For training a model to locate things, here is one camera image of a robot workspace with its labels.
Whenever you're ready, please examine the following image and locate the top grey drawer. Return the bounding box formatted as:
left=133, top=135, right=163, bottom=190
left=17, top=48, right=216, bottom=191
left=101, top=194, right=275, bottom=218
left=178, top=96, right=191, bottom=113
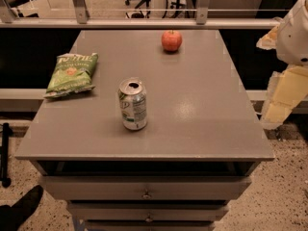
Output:
left=39, top=176, right=251, bottom=201

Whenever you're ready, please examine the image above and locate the black shoe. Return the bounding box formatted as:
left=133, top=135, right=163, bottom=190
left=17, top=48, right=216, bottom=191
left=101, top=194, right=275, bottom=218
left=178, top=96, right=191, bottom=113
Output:
left=0, top=185, right=43, bottom=231

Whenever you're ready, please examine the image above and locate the grey drawer cabinet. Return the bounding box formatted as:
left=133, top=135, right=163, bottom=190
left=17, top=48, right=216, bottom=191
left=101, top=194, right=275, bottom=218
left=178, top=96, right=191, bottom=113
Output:
left=16, top=30, right=273, bottom=231

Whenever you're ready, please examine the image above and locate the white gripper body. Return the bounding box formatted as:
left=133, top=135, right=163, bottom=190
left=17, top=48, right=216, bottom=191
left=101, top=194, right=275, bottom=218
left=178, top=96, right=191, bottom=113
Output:
left=276, top=0, right=308, bottom=65

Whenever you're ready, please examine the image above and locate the grey drawer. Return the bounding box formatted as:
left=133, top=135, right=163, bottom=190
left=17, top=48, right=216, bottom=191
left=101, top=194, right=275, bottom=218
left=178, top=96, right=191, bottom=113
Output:
left=68, top=201, right=228, bottom=222
left=86, top=221, right=215, bottom=231
left=39, top=176, right=251, bottom=201

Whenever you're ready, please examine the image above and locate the middle grey drawer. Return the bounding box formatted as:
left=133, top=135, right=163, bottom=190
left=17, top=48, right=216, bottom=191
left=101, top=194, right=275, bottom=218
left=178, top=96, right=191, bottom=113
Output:
left=68, top=201, right=228, bottom=222

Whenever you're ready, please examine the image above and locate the metal railing beam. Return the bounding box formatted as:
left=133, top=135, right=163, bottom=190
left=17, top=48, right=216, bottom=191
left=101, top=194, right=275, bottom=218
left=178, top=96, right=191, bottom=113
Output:
left=0, top=0, right=279, bottom=29

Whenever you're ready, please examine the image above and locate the red apple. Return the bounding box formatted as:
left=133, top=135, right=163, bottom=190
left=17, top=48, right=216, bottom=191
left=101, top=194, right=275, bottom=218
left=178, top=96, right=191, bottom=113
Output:
left=161, top=30, right=182, bottom=52

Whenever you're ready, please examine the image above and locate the silver green 7up can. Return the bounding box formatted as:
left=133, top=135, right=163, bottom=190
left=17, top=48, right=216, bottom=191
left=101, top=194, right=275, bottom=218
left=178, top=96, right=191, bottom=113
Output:
left=117, top=77, right=147, bottom=131

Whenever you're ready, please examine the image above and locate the green kettle chips bag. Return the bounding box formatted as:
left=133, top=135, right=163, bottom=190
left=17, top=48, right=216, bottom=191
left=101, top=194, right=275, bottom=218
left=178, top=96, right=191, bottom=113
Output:
left=44, top=53, right=98, bottom=98

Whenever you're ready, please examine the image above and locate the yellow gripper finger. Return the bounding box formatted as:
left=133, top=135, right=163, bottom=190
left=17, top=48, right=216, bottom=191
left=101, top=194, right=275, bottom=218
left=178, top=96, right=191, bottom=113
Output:
left=256, top=26, right=279, bottom=50
left=261, top=64, right=308, bottom=124

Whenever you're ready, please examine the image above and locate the bottom grey drawer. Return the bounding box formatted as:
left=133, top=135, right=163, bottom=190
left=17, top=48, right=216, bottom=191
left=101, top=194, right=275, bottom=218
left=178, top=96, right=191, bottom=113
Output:
left=86, top=221, right=215, bottom=231

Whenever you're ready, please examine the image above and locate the black stand left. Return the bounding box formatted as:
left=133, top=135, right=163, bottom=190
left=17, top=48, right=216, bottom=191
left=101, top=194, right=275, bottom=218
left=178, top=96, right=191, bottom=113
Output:
left=0, top=123, right=13, bottom=188

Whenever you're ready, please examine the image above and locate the black office chair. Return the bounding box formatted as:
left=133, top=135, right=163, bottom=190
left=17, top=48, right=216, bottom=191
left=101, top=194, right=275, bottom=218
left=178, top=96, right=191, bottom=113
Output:
left=125, top=0, right=151, bottom=18

